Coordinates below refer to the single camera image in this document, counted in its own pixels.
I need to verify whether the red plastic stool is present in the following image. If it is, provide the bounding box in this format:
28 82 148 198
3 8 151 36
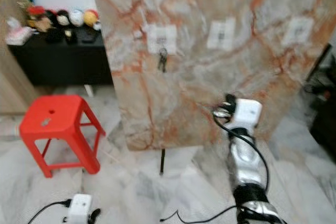
19 94 107 178

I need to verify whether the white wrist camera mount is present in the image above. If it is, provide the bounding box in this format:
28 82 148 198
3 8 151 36
68 194 92 224
234 98 263 131

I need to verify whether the black mouse plush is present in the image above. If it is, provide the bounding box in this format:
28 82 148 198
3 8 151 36
49 9 71 28

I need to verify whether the dark bulky furniture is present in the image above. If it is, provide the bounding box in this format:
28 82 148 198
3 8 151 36
307 43 336 164

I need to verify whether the black low console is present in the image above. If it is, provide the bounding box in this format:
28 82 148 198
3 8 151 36
8 25 113 87

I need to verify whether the black wallet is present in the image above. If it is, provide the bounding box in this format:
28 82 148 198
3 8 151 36
46 27 64 44

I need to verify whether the marble pattern board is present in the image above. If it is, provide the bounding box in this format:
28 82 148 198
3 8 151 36
89 0 336 151

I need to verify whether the black tape dispenser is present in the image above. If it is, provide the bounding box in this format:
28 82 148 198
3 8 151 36
64 28 76 42

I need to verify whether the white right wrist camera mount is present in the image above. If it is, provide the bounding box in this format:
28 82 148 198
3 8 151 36
234 98 263 131

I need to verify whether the bunch of keys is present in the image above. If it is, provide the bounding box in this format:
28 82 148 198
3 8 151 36
156 47 169 72

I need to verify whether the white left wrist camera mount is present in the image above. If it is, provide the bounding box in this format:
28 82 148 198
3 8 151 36
68 194 92 224

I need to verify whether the black trailing cable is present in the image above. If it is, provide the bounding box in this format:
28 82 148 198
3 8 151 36
160 206 242 223

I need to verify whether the yellow round plush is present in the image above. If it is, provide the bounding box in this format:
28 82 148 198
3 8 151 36
83 9 99 27

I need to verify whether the pink tissue box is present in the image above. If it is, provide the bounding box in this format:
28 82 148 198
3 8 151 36
5 17 33 45

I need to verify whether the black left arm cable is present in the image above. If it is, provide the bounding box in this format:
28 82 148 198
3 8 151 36
27 199 72 224

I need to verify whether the light wooden cabinet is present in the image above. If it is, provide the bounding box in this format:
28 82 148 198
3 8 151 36
0 0 40 114

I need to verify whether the white adhesive hook pad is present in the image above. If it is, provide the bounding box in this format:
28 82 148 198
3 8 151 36
147 24 177 54
206 18 236 50
281 17 314 46

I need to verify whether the white round plush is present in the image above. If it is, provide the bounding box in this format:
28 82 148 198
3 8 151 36
70 8 85 27

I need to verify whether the black square pouch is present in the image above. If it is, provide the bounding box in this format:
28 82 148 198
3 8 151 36
78 27 96 43

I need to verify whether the black board stand leg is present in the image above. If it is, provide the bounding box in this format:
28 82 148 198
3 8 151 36
160 149 166 176

